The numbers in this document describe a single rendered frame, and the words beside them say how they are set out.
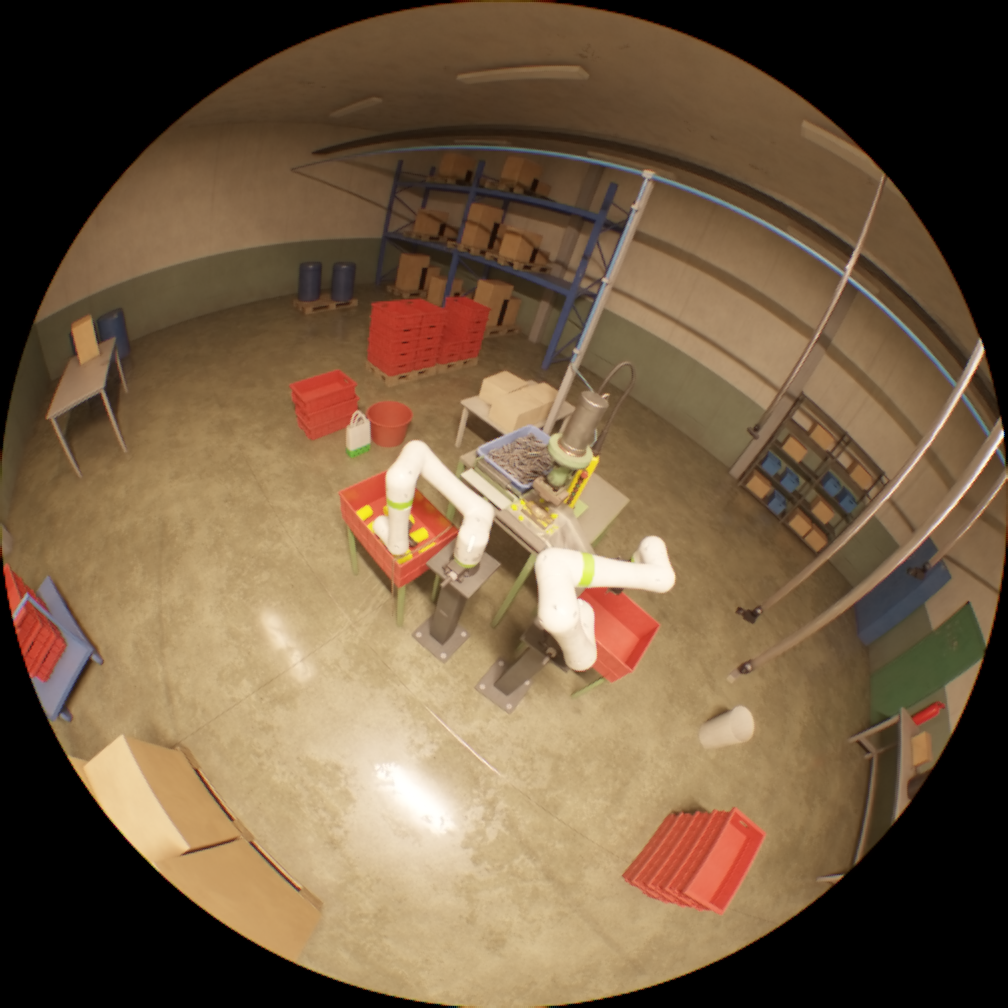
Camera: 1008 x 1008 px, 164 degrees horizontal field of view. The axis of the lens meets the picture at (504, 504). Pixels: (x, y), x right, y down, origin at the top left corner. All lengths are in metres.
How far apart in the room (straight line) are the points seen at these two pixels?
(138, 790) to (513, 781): 2.04
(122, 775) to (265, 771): 0.92
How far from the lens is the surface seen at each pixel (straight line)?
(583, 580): 1.13
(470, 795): 2.34
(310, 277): 7.87
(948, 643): 6.39
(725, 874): 2.73
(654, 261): 6.85
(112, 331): 7.91
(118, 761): 2.07
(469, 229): 7.61
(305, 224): 9.22
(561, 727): 2.54
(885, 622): 7.08
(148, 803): 1.97
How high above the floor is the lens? 2.30
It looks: 44 degrees down
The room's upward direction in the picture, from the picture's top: 21 degrees clockwise
